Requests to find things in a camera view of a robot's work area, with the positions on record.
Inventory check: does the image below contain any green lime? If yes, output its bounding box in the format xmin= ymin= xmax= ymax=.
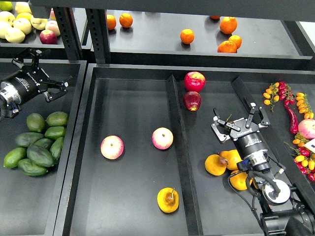
xmin=0 ymin=1 xmax=13 ymax=11

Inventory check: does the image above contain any yellow apple far left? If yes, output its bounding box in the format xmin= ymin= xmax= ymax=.
xmin=0 ymin=22 xmax=12 ymax=39

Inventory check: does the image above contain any pale peach on shelf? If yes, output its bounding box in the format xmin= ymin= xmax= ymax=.
xmin=45 ymin=20 xmax=61 ymax=37

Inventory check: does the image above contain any orange tomato vine left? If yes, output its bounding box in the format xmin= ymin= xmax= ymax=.
xmin=263 ymin=82 xmax=280 ymax=112

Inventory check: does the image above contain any yellow apple middle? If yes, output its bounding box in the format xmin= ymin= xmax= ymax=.
xmin=13 ymin=18 xmax=32 ymax=35

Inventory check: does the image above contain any black tray divider right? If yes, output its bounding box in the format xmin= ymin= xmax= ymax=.
xmin=231 ymin=77 xmax=315 ymax=213

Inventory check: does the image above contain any dark red apple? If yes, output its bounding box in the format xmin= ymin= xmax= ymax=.
xmin=183 ymin=91 xmax=201 ymax=112

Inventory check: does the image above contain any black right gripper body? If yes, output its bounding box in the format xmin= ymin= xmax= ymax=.
xmin=229 ymin=118 xmax=268 ymax=160

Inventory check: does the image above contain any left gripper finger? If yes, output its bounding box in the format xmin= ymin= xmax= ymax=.
xmin=11 ymin=48 xmax=51 ymax=74
xmin=43 ymin=76 xmax=73 ymax=102

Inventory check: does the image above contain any orange tomato vine right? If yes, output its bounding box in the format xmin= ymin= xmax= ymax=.
xmin=295 ymin=92 xmax=315 ymax=119

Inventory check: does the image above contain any yellow lemon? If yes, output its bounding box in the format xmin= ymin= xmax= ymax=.
xmin=16 ymin=12 xmax=32 ymax=21

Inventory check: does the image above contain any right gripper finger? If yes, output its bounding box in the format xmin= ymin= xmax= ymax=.
xmin=244 ymin=97 xmax=270 ymax=128
xmin=211 ymin=108 xmax=241 ymax=143

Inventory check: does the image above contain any yellow pear upright middle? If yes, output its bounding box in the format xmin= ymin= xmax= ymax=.
xmin=219 ymin=149 xmax=242 ymax=171

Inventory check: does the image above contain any red chili pepper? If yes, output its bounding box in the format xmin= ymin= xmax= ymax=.
xmin=284 ymin=100 xmax=298 ymax=134

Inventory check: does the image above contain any dark avocado middle left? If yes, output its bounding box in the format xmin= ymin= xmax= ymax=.
xmin=15 ymin=132 xmax=45 ymax=148

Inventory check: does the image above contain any green avocado centre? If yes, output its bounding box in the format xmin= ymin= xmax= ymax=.
xmin=33 ymin=138 xmax=54 ymax=150

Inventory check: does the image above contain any pink apple centre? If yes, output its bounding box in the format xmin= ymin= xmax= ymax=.
xmin=152 ymin=127 xmax=173 ymax=150

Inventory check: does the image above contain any yellow pear lower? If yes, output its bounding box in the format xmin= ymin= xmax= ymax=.
xmin=230 ymin=172 xmax=248 ymax=191

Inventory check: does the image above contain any pink peach right edge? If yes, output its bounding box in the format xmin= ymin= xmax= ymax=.
xmin=298 ymin=119 xmax=315 ymax=140

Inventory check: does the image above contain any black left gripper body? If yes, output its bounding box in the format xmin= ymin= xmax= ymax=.
xmin=0 ymin=69 xmax=48 ymax=106

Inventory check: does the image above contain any yellow apple left top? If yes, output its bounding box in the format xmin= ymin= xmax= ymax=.
xmin=0 ymin=11 xmax=16 ymax=26

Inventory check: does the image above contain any red apple on shelf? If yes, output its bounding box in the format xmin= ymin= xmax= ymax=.
xmin=39 ymin=29 xmax=58 ymax=45

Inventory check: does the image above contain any green avocado right lower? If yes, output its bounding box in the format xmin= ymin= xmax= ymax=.
xmin=50 ymin=137 xmax=64 ymax=163

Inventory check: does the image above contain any yellow apple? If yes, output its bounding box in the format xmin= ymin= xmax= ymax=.
xmin=0 ymin=22 xmax=12 ymax=39
xmin=4 ymin=28 xmax=26 ymax=43
xmin=30 ymin=16 xmax=48 ymax=30
xmin=13 ymin=18 xmax=32 ymax=35
xmin=0 ymin=11 xmax=16 ymax=26

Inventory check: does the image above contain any yellow apple front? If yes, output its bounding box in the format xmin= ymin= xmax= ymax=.
xmin=4 ymin=28 xmax=26 ymax=43

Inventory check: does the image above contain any mixed cherry tomatoes lower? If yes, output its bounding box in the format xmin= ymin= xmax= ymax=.
xmin=285 ymin=132 xmax=315 ymax=182

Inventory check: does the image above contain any black tray divider left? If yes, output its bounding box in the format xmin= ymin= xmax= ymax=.
xmin=165 ymin=75 xmax=203 ymax=236

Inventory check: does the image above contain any green avocado top left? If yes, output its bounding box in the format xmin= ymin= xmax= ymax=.
xmin=27 ymin=113 xmax=45 ymax=133

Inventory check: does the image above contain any black shelf post left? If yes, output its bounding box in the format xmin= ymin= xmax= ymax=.
xmin=53 ymin=6 xmax=83 ymax=60

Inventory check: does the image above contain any red cherry tomato bunch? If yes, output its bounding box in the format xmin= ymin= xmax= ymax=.
xmin=278 ymin=81 xmax=295 ymax=106

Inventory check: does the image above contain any dark green avocado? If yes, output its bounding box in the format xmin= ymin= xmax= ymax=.
xmin=27 ymin=145 xmax=55 ymax=167

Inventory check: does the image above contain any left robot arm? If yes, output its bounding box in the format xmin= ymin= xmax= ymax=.
xmin=0 ymin=48 xmax=72 ymax=120

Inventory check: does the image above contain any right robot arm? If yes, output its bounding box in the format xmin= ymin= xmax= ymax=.
xmin=211 ymin=102 xmax=315 ymax=236

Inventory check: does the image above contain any green avocado top right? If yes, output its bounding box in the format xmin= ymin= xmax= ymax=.
xmin=46 ymin=111 xmax=68 ymax=127

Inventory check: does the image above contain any pale apple top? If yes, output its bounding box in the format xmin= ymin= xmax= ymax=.
xmin=15 ymin=2 xmax=32 ymax=15

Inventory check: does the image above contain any bright red apple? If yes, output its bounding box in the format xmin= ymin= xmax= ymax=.
xmin=184 ymin=71 xmax=206 ymax=92

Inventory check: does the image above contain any black tray divider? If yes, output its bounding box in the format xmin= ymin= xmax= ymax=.
xmin=165 ymin=75 xmax=203 ymax=236
xmin=231 ymin=77 xmax=315 ymax=213

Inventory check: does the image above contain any yellow pear with stem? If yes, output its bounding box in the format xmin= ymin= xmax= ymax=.
xmin=157 ymin=187 xmax=179 ymax=213

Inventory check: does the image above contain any yellow pear far left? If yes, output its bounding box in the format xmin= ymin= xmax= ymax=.
xmin=205 ymin=154 xmax=226 ymax=176

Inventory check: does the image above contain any yellow apple right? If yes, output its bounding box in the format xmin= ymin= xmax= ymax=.
xmin=30 ymin=16 xmax=48 ymax=30

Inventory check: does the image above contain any orange tomato vine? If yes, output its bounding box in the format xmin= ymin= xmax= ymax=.
xmin=295 ymin=92 xmax=315 ymax=119
xmin=263 ymin=82 xmax=280 ymax=112

